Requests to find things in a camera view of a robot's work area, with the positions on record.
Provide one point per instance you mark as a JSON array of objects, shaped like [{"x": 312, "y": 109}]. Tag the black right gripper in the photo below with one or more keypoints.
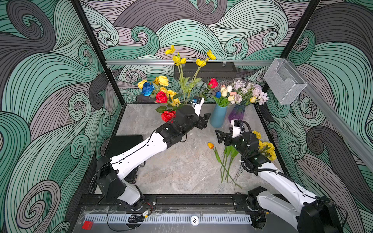
[{"x": 228, "y": 137}]

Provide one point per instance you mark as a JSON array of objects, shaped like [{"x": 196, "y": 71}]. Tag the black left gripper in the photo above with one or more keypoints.
[{"x": 201, "y": 121}]

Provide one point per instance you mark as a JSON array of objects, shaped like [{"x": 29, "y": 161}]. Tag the teal ceramic vase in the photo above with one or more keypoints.
[{"x": 217, "y": 117}]

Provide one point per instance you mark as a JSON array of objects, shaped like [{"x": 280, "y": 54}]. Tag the yellow tulip single stem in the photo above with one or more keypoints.
[{"x": 223, "y": 170}]

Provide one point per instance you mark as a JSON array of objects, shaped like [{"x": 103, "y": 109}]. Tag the orange tulip stem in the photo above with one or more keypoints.
[{"x": 219, "y": 160}]

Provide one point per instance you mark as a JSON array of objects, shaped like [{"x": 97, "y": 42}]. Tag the purple glass vase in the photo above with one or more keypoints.
[{"x": 237, "y": 113}]

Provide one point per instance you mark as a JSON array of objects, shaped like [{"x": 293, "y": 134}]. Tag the yellow carnation flower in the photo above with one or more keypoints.
[
  {"x": 258, "y": 135},
  {"x": 270, "y": 154},
  {"x": 265, "y": 145}
]

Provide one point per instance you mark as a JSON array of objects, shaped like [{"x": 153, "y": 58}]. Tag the yellow poppy spray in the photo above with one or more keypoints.
[
  {"x": 204, "y": 71},
  {"x": 179, "y": 63}
]

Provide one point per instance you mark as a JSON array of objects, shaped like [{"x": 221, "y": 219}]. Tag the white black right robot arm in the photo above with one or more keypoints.
[{"x": 303, "y": 210}]

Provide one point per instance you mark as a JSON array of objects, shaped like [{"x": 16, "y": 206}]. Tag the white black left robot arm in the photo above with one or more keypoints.
[{"x": 111, "y": 172}]

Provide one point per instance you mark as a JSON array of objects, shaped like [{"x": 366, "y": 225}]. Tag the colourful tulip bunch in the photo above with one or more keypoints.
[{"x": 225, "y": 96}]

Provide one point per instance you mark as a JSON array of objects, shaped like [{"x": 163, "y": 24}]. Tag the mixed rose bouquet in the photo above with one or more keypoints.
[{"x": 168, "y": 112}]

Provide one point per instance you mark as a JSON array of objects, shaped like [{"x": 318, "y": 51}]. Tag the pink lilac flower bunch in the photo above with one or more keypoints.
[{"x": 247, "y": 93}]

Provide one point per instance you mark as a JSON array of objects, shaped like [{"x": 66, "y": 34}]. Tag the red small block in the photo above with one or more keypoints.
[{"x": 87, "y": 225}]

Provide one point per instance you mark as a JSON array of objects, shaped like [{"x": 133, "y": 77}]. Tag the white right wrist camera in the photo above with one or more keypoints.
[{"x": 238, "y": 127}]

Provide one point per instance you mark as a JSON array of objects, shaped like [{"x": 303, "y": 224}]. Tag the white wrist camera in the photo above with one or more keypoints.
[
  {"x": 197, "y": 103},
  {"x": 238, "y": 127}
]

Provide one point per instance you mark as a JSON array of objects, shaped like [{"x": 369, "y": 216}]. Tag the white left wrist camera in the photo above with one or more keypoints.
[{"x": 197, "y": 103}]

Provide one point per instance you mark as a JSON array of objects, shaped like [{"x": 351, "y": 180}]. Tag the black wall tray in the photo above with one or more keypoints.
[{"x": 224, "y": 71}]

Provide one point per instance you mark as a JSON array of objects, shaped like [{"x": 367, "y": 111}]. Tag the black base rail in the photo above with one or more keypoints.
[{"x": 165, "y": 202}]

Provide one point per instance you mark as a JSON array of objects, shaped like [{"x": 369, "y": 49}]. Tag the clear plastic wall bin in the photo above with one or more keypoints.
[{"x": 285, "y": 80}]

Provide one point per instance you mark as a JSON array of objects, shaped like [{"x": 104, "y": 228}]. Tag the black corner frame post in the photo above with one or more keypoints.
[{"x": 302, "y": 23}]

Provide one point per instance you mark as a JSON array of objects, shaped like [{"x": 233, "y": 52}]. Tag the white slotted cable duct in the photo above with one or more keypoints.
[{"x": 173, "y": 219}]

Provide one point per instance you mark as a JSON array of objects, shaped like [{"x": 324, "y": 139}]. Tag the black left corner post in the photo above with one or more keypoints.
[{"x": 99, "y": 53}]

